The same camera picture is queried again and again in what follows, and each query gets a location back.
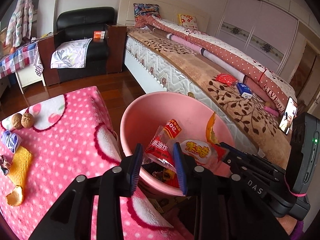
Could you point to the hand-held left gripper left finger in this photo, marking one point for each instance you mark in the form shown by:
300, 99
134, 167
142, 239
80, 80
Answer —
133, 170

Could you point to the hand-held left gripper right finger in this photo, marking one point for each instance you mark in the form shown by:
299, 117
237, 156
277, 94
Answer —
178, 167

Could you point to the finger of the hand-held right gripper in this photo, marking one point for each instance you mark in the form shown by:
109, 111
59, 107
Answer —
250, 170
250, 158

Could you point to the yellow foil packet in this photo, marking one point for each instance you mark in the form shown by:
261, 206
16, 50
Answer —
168, 173

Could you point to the clear orange snack wrapper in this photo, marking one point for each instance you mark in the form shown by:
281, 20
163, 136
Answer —
197, 152

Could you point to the red snack wrapper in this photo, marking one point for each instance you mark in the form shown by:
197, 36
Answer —
160, 151

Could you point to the curled orange peel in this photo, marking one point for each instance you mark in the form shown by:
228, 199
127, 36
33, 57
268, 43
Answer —
211, 133

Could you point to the pink plastic basin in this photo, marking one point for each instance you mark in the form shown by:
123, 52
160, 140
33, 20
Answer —
150, 112

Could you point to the person's right forearm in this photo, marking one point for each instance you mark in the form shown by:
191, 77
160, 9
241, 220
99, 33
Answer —
287, 226

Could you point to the pink tube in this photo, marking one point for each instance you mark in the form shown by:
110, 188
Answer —
271, 110

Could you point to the smartphone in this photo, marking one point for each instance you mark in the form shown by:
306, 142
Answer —
287, 115

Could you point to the blue tissue pack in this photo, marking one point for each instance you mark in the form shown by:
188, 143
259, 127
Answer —
243, 88

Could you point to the pink polka dot blanket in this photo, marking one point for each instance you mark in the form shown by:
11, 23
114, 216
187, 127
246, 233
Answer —
62, 142

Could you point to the red packet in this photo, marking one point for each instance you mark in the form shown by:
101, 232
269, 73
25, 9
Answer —
226, 78

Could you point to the bed with brown blanket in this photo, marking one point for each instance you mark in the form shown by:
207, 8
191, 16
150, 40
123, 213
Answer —
200, 80

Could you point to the wooden door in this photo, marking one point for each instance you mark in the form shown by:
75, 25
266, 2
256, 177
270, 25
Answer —
305, 67

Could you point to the pink dotted quilt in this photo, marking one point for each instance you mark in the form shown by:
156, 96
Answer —
225, 50

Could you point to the white quilted mattress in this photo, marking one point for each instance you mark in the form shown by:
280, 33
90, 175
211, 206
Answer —
155, 57

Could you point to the yellow knitted cloth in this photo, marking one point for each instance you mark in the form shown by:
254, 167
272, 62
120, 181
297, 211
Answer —
21, 165

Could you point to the large orange peel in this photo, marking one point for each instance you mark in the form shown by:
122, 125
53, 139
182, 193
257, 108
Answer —
15, 197

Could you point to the crumpled patterned wrapper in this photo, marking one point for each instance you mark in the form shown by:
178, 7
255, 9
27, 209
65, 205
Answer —
3, 165

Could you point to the white floral cloth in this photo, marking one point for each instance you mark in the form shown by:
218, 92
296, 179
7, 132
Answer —
70, 53

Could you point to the small orange box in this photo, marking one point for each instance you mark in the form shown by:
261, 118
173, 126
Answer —
99, 35

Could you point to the white desk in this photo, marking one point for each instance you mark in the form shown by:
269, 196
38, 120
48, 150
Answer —
27, 77

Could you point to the white wardrobe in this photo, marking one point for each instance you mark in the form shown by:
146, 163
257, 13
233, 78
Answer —
262, 17

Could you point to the patterned hanging towel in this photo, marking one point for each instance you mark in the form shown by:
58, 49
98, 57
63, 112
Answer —
37, 65

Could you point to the yellow flower pillow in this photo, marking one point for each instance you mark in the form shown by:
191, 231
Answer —
187, 20

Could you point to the black armchair with floral cloth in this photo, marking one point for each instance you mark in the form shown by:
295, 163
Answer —
85, 17

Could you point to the cream bed headboard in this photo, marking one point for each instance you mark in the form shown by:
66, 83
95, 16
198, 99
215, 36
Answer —
125, 10

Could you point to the cartoon print pillow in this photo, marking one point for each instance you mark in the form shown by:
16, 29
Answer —
147, 10

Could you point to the checkered tablecloth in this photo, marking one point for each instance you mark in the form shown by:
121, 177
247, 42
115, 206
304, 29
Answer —
15, 60

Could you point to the paper bag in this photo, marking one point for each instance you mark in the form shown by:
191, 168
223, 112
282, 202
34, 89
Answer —
3, 40

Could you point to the pastel puffer jacket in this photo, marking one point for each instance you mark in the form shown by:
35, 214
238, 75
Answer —
20, 17

